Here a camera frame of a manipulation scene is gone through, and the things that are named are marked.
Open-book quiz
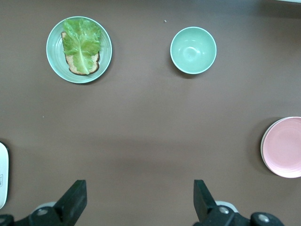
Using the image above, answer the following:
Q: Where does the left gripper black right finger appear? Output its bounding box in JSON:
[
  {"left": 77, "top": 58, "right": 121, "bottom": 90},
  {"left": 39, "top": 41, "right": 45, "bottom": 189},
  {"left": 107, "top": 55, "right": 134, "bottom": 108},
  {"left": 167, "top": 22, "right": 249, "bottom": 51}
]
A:
[{"left": 193, "top": 179, "right": 286, "bottom": 226}]

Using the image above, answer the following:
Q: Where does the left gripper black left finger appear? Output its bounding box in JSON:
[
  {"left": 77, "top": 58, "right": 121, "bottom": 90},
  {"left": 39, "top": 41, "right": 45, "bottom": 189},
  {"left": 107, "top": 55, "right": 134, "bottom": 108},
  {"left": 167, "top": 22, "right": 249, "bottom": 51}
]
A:
[{"left": 0, "top": 180, "right": 87, "bottom": 226}]

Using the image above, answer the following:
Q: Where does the pink plate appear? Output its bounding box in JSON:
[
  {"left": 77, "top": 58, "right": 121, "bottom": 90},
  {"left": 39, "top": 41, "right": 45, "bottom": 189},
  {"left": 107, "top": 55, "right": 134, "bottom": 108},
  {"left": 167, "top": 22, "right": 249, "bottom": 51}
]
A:
[{"left": 261, "top": 117, "right": 301, "bottom": 178}]

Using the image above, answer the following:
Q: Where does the white appliance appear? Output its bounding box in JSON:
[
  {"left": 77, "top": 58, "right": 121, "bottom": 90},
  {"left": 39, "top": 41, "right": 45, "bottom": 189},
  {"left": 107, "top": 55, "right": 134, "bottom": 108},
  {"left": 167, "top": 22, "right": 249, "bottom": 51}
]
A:
[{"left": 0, "top": 141, "right": 10, "bottom": 208}]

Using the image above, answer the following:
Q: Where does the toasted bread slice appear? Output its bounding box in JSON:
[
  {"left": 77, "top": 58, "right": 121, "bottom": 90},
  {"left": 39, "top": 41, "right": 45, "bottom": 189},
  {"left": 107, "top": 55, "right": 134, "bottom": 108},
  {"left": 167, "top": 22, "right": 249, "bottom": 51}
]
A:
[{"left": 60, "top": 32, "right": 101, "bottom": 76}]

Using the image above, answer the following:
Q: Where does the green plate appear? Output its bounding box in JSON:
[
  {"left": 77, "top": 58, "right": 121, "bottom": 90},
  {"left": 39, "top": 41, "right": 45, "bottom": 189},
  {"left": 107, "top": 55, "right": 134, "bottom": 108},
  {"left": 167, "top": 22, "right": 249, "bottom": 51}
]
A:
[{"left": 46, "top": 16, "right": 113, "bottom": 84}]

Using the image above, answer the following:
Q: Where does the green bowl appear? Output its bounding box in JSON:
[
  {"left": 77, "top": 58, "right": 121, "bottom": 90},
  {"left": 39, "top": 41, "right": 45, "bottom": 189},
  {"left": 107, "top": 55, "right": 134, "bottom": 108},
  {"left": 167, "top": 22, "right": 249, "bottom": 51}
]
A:
[{"left": 169, "top": 26, "right": 217, "bottom": 75}]

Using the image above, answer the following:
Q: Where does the green lettuce leaf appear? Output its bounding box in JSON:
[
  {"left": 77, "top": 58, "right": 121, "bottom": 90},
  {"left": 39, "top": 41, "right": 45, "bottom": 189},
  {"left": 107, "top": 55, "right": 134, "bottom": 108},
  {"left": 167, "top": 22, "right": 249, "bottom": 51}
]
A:
[{"left": 62, "top": 17, "right": 104, "bottom": 75}]

